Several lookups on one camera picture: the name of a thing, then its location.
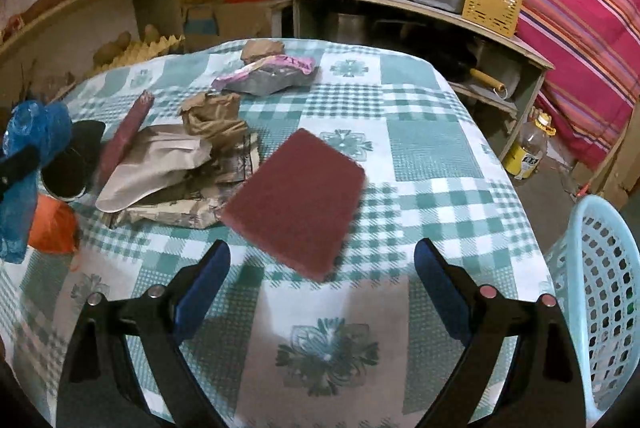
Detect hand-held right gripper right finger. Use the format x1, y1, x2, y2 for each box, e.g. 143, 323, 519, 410
414, 237, 587, 428

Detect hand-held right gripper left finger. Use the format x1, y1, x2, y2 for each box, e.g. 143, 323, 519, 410
57, 238, 232, 428

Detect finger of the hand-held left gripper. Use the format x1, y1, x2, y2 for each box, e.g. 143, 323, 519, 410
0, 145, 42, 195

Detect blue plastic bag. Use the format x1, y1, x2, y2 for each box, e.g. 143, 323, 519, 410
0, 100, 73, 264

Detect maroon scouring pad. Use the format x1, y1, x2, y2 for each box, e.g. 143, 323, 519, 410
220, 128, 369, 282

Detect light blue plastic basket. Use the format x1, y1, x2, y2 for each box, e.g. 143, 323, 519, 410
544, 194, 640, 428

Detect pink foil snack wrapper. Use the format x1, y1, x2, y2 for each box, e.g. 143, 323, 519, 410
212, 53, 319, 97

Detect black round container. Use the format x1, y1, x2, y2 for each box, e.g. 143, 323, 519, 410
41, 120, 105, 203

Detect orange plastic wrapper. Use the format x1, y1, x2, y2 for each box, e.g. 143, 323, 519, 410
28, 195, 82, 255

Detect maroon strip pad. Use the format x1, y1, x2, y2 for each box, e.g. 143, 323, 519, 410
97, 90, 154, 190

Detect white paper pouch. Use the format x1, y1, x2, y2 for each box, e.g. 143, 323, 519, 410
95, 127, 214, 214

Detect brown potato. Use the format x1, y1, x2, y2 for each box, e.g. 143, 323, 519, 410
92, 30, 132, 65

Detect green checkered tablecloth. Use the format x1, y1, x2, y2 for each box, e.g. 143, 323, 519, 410
0, 37, 562, 428

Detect clear oil bottle yellow label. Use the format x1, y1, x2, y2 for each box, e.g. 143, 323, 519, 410
502, 113, 557, 182

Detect yellow egg carton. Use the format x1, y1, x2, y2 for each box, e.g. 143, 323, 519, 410
84, 33, 186, 78

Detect crumpled brown paper bag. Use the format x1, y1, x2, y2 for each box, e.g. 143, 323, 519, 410
180, 91, 249, 150

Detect crumpled brown paper ball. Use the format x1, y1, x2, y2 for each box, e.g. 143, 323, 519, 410
241, 39, 284, 64

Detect cardboard box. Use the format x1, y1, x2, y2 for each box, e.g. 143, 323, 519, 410
182, 0, 275, 54

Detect wooden storage cabinet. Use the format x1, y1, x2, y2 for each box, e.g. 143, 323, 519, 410
278, 0, 557, 159

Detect metal pot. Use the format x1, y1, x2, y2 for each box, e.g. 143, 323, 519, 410
334, 10, 372, 45

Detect yellow perforated utensil holder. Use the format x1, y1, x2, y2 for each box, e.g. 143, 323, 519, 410
462, 0, 524, 37

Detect pink striped blanket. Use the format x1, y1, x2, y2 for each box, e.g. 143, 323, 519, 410
430, 0, 640, 169

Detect black pan wooden handle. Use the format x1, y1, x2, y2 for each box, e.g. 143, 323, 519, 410
443, 50, 510, 100

